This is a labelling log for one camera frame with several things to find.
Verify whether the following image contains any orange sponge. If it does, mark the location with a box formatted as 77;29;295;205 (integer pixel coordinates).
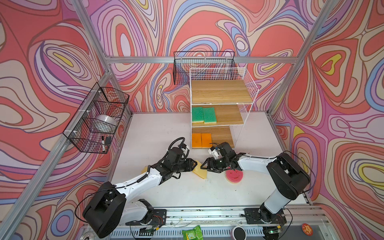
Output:
192;133;202;149
201;133;213;149

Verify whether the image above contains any black wire basket left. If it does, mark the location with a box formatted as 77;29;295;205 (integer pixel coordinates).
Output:
63;83;130;154

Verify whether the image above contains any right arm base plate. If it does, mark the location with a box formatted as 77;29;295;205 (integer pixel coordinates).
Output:
242;208;287;225

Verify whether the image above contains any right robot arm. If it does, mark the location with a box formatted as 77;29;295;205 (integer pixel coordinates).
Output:
201;142;311;222

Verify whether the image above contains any pink smiley sponge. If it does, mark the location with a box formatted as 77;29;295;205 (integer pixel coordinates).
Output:
225;170;244;184

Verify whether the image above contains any yellow smiley sponge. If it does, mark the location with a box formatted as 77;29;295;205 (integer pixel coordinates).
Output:
141;166;149;174

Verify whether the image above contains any round black speaker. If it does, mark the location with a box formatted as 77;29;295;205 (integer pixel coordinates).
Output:
230;227;247;240

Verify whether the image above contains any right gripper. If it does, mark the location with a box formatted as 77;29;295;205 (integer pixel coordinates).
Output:
199;156;228;173

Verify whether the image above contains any yellow sponge green back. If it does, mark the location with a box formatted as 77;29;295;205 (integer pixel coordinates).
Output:
203;108;217;124

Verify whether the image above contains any black wire basket back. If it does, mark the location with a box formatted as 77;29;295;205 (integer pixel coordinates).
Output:
173;50;235;86

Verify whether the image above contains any red round sticker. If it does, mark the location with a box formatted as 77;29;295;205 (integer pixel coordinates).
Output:
302;223;314;236

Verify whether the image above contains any metal can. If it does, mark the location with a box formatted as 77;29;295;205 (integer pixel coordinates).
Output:
80;231;96;240

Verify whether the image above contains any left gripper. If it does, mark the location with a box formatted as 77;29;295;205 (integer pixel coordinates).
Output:
170;157;199;174

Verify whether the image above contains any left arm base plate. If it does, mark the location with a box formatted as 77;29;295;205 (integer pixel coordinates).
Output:
130;209;167;227

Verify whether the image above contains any silver bowl in basket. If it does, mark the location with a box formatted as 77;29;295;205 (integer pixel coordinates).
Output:
96;115;118;126

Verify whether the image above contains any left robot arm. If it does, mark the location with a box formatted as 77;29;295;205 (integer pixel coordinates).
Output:
82;147;198;239

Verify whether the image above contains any green snack packet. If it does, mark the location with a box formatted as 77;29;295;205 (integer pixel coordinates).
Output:
182;225;204;240

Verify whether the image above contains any white wire wooden shelf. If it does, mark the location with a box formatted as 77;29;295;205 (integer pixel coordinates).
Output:
189;67;259;147

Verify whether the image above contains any black wire basket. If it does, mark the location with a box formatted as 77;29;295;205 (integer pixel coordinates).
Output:
63;83;130;154
173;50;235;86

